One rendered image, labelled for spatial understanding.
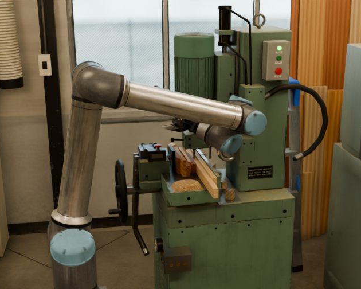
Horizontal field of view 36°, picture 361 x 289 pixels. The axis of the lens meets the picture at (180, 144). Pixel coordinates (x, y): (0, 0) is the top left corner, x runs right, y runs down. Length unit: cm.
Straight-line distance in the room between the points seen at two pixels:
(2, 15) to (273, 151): 183
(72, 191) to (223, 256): 83
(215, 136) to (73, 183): 56
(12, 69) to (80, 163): 166
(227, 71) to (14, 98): 177
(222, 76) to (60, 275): 107
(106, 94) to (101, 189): 219
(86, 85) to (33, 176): 215
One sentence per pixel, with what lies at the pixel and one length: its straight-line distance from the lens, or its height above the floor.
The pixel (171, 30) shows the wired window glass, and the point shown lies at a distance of 379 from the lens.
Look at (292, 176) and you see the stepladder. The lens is 338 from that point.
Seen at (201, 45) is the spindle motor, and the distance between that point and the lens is 236.
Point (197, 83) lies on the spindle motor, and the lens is 239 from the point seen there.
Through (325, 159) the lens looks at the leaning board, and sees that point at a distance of 388.
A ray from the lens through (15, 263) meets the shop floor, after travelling 376.
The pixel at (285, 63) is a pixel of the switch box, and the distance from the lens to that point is 240.
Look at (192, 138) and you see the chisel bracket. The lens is 249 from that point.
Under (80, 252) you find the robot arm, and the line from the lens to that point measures 192.
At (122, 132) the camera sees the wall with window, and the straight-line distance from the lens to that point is 381.
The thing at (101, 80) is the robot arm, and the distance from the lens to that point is 181.
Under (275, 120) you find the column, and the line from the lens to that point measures 250.
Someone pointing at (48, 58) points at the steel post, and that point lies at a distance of 360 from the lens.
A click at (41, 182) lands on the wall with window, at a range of 393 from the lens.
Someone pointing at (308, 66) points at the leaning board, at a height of 115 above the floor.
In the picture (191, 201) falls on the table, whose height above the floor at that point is 85.
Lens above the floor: 177
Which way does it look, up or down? 17 degrees down
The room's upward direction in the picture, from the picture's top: straight up
